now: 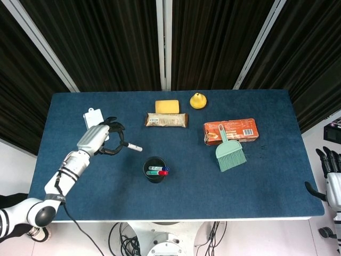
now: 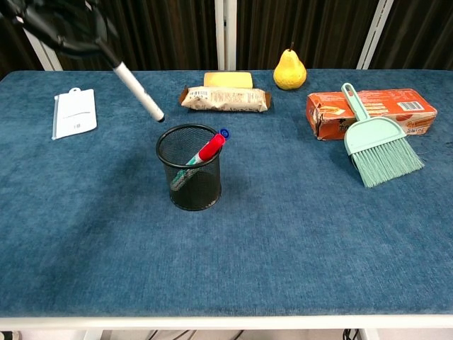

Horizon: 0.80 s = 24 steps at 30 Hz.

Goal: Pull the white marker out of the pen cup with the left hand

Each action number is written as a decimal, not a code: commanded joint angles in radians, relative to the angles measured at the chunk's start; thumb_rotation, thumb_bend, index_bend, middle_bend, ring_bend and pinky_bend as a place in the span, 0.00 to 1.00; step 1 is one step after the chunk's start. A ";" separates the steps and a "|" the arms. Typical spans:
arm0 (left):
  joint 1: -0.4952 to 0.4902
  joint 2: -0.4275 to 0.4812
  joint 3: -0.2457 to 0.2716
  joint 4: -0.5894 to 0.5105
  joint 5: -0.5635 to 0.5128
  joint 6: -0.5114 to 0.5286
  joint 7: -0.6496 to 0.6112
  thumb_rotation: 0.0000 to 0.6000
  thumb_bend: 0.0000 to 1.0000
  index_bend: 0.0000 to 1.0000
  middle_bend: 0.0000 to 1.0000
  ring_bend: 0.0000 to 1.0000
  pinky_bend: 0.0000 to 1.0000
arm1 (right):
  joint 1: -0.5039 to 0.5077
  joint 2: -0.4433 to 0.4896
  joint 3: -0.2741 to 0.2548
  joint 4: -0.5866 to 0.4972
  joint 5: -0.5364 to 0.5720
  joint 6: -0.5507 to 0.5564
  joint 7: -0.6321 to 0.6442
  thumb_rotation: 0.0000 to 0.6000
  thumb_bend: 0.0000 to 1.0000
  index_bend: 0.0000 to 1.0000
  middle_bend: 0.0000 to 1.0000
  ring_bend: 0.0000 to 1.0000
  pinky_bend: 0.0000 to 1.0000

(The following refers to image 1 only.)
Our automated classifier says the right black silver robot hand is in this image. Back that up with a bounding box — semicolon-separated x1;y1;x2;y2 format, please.
304;146;341;210

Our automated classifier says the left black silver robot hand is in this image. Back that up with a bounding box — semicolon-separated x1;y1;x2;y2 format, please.
76;116;129;157

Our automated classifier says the black capped white marker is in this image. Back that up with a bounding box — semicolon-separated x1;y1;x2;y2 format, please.
125;142;143;153

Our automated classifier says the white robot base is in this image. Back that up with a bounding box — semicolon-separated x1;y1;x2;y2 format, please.
130;221;206;256

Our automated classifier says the black pen cup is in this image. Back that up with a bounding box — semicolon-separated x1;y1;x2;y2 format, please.
142;156;168;184

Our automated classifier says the white hanging card package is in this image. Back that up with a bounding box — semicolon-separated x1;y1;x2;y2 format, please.
83;107;110;141

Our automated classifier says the black caster wheel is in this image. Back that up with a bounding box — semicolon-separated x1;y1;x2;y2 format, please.
319;226;337;239

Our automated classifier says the black electronic device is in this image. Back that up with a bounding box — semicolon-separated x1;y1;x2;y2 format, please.
323;121;341;143

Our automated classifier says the brown snack bar wrapper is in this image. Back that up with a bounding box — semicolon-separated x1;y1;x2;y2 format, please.
144;112;190;128

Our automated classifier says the yellow sponge block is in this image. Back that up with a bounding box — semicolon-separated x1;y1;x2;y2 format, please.
155;100;181;115

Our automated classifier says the black pleated curtain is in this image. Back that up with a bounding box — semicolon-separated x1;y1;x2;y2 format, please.
239;0;341;134
20;0;162;93
0;0;70;157
170;0;275;91

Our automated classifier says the black white shoe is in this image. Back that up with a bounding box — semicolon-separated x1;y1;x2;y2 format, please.
26;226;51;242

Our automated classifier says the blue felt table cover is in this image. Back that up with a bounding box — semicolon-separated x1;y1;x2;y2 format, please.
28;89;326;223

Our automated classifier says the mint green hand broom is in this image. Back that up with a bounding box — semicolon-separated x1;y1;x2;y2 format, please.
215;124;247;173

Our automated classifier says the yellow pear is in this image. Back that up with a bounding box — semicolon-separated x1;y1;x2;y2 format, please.
189;92;209;110

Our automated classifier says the orange cardboard snack box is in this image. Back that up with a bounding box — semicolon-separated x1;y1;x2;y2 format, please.
204;118;260;147

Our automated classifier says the black trouser leg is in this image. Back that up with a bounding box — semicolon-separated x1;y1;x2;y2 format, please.
7;223;34;239

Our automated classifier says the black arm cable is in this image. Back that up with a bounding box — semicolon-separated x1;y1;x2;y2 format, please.
54;170;105;256

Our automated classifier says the white frame post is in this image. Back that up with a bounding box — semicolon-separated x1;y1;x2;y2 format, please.
156;0;173;91
2;0;80;93
233;0;287;90

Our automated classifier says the black floor cable bundle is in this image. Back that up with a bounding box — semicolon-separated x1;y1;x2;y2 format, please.
108;222;141;256
194;221;228;256

